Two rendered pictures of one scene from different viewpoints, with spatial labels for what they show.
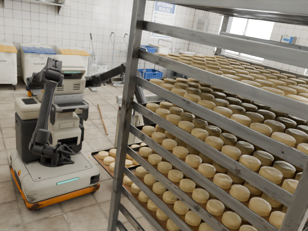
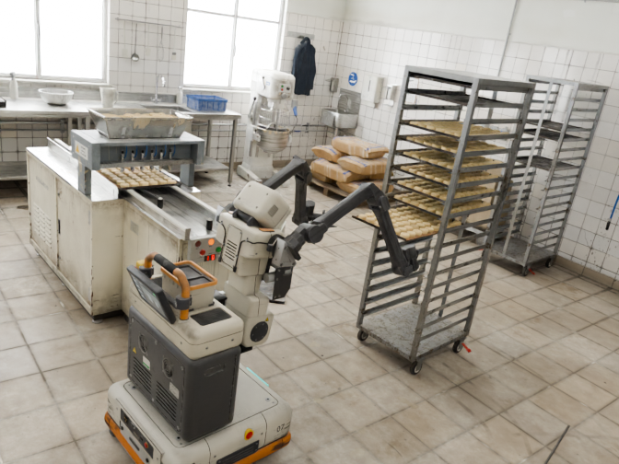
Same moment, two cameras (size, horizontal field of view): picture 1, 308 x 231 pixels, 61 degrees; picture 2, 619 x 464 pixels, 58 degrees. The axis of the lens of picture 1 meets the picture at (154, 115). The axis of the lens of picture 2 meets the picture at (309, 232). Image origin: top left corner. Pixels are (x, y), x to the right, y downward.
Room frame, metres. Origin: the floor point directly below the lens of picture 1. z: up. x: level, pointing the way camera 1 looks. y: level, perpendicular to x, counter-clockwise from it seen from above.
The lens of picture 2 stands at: (1.84, 3.01, 1.93)
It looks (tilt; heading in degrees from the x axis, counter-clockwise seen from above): 20 degrees down; 266
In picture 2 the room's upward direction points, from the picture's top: 8 degrees clockwise
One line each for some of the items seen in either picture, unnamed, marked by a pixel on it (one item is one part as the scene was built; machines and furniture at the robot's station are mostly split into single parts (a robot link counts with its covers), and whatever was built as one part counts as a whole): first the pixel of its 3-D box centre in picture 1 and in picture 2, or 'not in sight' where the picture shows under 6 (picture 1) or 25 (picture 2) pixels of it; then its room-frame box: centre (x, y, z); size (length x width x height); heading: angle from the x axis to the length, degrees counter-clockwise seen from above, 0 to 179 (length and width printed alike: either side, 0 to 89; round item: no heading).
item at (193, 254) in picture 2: (125, 116); (208, 248); (2.16, 0.25, 0.77); 0.24 x 0.04 x 0.14; 39
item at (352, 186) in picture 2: not in sight; (367, 185); (0.70, -3.74, 0.19); 0.72 x 0.42 x 0.15; 41
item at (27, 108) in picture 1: (51, 123); (188, 342); (2.14, 0.89, 0.59); 0.55 x 0.34 x 0.83; 131
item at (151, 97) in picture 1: (195, 94); (109, 179); (2.89, -0.42, 0.87); 2.01 x 0.03 x 0.07; 129
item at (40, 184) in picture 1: (54, 169); (199, 414); (2.07, 0.83, 0.16); 0.67 x 0.64 x 0.25; 41
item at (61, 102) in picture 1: (69, 108); (264, 266); (1.85, 0.64, 0.88); 0.28 x 0.16 x 0.22; 131
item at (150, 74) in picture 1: (148, 74); not in sight; (6.34, 0.28, 0.28); 0.56 x 0.38 x 0.20; 134
